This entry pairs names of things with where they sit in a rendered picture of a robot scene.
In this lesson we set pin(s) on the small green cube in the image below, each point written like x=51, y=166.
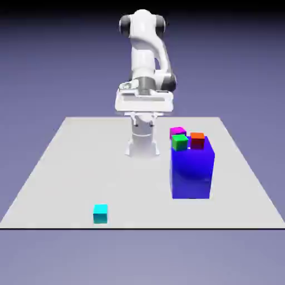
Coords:
x=180, y=143

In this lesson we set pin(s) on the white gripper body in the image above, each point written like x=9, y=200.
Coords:
x=144, y=104

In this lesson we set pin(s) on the small cyan cube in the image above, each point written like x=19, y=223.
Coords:
x=100, y=213

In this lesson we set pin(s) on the small red cube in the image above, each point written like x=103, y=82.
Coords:
x=197, y=141

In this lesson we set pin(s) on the large blue box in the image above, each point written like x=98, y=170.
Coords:
x=191, y=173

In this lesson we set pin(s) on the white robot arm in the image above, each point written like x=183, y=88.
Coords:
x=142, y=44

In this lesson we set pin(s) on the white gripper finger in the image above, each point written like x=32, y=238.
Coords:
x=152, y=121
x=134, y=121

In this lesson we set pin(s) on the small magenta cube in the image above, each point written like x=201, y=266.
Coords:
x=177, y=130

